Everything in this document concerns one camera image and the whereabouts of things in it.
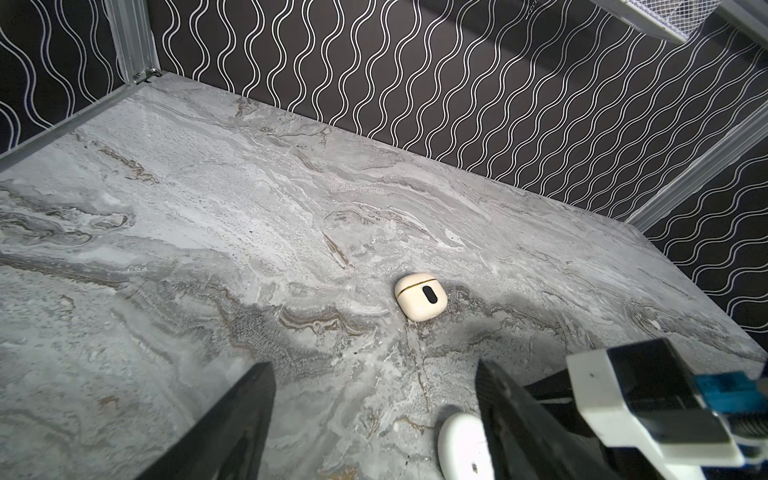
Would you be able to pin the white round charging case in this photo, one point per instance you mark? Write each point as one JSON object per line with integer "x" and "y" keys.
{"x": 463, "y": 452}

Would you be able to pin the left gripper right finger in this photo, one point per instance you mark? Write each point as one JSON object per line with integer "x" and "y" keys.
{"x": 524, "y": 440}

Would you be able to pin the white mesh wall basket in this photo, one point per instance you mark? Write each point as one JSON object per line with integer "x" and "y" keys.
{"x": 669, "y": 20}

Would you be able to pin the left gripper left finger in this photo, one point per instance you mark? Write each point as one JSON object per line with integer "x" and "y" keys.
{"x": 229, "y": 440}

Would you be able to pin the beige earbud charging case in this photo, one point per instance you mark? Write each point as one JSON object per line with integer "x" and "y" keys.
{"x": 420, "y": 296}

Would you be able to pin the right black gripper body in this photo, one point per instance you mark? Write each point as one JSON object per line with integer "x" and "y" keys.
{"x": 570, "y": 408}

